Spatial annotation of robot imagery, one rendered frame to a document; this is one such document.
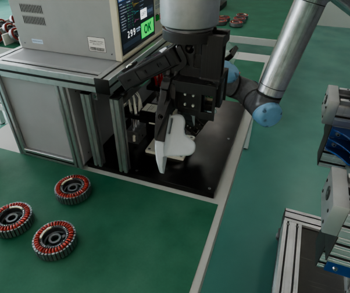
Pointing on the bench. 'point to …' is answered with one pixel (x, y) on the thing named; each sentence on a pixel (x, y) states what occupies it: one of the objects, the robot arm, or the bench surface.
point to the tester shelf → (67, 67)
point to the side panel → (39, 120)
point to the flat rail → (131, 92)
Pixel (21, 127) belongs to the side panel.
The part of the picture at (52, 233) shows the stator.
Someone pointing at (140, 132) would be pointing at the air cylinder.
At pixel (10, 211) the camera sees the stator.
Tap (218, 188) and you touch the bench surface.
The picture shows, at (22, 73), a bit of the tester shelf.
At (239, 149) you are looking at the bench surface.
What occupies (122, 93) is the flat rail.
